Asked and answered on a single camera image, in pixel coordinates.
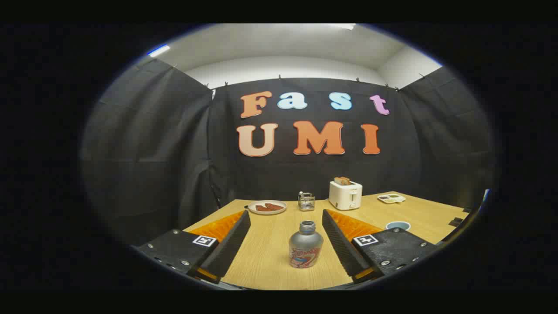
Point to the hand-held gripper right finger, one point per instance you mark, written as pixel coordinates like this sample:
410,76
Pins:
342,244

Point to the small white food tray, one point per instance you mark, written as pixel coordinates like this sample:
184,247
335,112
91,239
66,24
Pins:
391,198

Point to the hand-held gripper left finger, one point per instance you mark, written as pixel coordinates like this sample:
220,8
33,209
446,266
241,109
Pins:
229,244

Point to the red-brown food piece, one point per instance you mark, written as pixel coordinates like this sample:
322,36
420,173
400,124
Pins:
262,208
276,206

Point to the wooden table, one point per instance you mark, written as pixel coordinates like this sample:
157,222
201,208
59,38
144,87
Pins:
270,253

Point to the white plate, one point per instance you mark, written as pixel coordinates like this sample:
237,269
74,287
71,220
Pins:
253,208

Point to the toast slice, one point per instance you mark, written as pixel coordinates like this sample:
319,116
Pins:
342,180

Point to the ceiling light strip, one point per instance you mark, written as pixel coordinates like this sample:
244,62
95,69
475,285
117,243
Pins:
159,50

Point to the glass utensil holder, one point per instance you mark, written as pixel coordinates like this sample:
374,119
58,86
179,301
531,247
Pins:
306,201

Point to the black tape patch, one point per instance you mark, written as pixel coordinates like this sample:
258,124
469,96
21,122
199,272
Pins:
455,221

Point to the white toaster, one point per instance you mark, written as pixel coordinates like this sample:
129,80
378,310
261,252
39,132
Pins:
344,196

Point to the white cup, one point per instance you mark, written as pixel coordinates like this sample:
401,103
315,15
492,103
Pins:
398,225

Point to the silver juice bottle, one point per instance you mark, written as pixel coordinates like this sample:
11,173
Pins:
305,244

